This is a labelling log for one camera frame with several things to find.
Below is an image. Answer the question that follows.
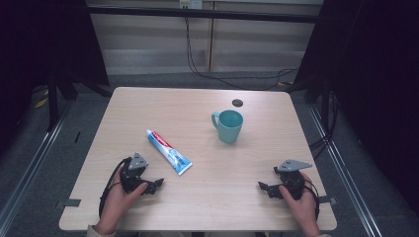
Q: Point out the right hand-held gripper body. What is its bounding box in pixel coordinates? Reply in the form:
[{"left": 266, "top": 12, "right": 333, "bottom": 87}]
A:
[{"left": 273, "top": 159, "right": 313, "bottom": 201}]

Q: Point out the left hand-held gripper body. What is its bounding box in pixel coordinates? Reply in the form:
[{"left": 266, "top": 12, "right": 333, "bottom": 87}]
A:
[{"left": 120, "top": 151, "right": 149, "bottom": 195}]

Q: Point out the blue and red toothpaste tube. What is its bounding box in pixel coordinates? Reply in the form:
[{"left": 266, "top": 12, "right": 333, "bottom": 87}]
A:
[{"left": 145, "top": 128, "right": 194, "bottom": 177}]

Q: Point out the teal mug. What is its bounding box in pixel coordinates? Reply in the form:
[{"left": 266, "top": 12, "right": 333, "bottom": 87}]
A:
[{"left": 210, "top": 109, "right": 245, "bottom": 145}]

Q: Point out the person's right hand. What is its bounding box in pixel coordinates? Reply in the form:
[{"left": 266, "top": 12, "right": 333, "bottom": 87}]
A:
[{"left": 279, "top": 173, "right": 322, "bottom": 237}]

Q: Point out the person's left hand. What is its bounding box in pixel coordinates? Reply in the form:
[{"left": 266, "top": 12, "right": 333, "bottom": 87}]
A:
[{"left": 95, "top": 166, "right": 149, "bottom": 236}]

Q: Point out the grey tape strip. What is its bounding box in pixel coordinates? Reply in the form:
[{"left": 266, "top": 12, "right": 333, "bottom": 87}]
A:
[
  {"left": 318, "top": 195, "right": 338, "bottom": 206},
  {"left": 54, "top": 197, "right": 82, "bottom": 209}
]

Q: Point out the yellow floor tape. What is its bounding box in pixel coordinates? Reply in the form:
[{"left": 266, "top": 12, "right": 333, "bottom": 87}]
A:
[{"left": 33, "top": 88, "right": 50, "bottom": 110}]

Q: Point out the dark curtain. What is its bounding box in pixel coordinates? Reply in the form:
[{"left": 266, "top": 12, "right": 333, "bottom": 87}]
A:
[
  {"left": 292, "top": 0, "right": 419, "bottom": 206},
  {"left": 0, "top": 0, "right": 111, "bottom": 156}
]

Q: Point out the black horizontal bar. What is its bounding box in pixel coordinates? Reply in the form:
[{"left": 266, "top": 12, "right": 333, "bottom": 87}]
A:
[{"left": 86, "top": 5, "right": 323, "bottom": 25}]

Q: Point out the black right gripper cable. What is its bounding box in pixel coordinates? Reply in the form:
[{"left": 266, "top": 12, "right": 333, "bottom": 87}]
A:
[{"left": 302, "top": 179, "right": 321, "bottom": 221}]

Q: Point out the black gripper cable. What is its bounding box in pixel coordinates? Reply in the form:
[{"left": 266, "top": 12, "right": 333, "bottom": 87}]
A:
[
  {"left": 98, "top": 156, "right": 133, "bottom": 219},
  {"left": 302, "top": 179, "right": 321, "bottom": 221}
]

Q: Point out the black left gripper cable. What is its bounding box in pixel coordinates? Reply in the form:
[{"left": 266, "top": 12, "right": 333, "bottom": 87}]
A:
[{"left": 98, "top": 156, "right": 133, "bottom": 219}]

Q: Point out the metal floor rail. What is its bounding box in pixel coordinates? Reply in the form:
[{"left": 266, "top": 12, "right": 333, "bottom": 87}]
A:
[
  {"left": 307, "top": 104, "right": 383, "bottom": 237},
  {"left": 0, "top": 101, "right": 73, "bottom": 229}
]

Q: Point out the black metal stand with cables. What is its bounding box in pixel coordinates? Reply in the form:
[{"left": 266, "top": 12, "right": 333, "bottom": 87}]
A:
[{"left": 303, "top": 75, "right": 341, "bottom": 161}]

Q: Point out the black hanging wall cable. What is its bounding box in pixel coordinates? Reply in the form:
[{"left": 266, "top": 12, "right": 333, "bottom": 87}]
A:
[{"left": 184, "top": 16, "right": 299, "bottom": 91}]

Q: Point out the white wall outlet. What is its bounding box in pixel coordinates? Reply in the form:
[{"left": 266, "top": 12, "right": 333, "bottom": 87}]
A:
[{"left": 178, "top": 0, "right": 204, "bottom": 11}]

